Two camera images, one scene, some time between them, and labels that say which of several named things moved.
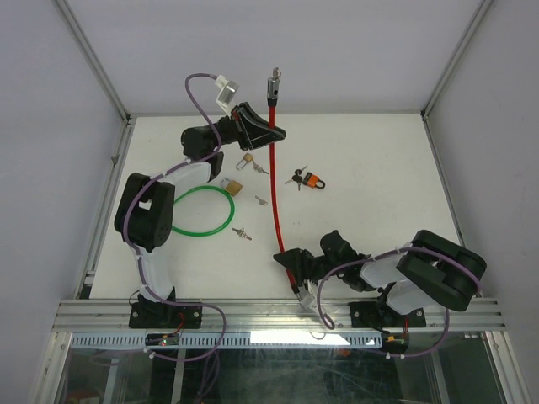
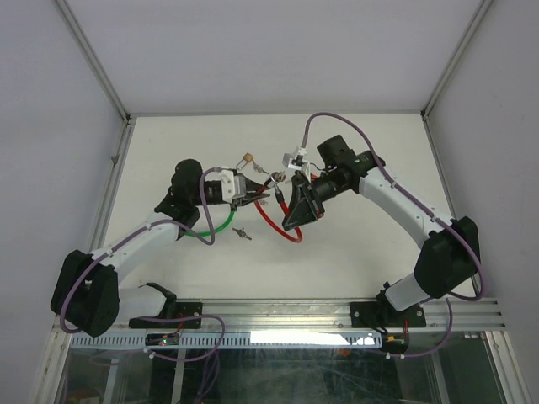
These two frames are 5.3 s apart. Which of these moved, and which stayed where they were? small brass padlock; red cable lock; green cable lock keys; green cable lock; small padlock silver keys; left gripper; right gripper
Moved: red cable lock; right gripper; left gripper
Stayed: green cable lock keys; small padlock silver keys; green cable lock; small brass padlock
